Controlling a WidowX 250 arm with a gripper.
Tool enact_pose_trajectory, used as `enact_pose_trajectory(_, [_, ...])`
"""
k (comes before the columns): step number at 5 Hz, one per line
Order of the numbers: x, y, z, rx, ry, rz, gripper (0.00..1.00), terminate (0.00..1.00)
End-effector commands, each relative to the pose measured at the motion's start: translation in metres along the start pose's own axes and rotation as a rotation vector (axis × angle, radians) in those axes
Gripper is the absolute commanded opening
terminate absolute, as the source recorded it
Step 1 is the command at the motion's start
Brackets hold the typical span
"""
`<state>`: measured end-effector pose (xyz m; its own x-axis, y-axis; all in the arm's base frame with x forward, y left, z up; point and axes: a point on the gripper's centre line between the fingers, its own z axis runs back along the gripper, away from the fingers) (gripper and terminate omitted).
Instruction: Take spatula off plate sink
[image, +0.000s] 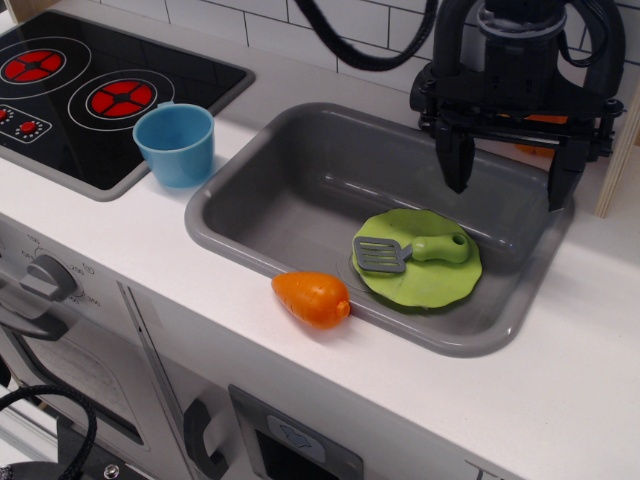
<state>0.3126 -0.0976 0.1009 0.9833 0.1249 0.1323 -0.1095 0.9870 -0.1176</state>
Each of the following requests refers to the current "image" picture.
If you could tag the green plate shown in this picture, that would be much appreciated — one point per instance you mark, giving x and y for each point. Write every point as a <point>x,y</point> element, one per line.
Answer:
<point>431,283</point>

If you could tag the blue plastic cup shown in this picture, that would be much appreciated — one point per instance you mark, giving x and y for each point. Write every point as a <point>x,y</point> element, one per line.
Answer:
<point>176,141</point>

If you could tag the grey oven knob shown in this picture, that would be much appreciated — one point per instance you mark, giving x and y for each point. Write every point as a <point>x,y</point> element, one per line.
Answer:
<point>48,279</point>

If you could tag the orange toy carrot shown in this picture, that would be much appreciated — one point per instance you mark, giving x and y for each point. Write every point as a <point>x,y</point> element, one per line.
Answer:
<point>317,299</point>

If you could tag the black toy stovetop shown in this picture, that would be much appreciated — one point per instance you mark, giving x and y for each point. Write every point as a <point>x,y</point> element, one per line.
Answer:
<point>72,90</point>

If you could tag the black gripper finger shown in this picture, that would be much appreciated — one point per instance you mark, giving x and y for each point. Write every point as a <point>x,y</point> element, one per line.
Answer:
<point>567,167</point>
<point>456,154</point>

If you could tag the black faucet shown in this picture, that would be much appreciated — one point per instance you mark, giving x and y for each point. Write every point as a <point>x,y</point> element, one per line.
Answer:
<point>523,19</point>

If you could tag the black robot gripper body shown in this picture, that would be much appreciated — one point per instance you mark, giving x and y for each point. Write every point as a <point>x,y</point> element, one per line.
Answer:
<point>521,78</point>

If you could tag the grey plastic sink basin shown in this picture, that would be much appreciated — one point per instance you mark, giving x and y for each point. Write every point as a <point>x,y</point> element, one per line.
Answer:
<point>295,196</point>

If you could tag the green handled grey spatula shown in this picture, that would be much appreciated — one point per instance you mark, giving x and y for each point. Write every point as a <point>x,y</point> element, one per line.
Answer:
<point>382,255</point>

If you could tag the grey oven door handle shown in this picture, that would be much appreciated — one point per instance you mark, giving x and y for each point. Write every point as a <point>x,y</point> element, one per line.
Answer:
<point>25,314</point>

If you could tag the wooden side panel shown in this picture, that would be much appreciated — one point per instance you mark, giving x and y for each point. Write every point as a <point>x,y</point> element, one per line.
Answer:
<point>620,158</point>

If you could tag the orange toy pumpkin half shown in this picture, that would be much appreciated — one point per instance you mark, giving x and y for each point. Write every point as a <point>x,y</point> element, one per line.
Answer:
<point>538,150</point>

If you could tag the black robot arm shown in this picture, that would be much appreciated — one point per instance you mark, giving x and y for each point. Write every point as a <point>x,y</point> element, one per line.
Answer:
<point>501,71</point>

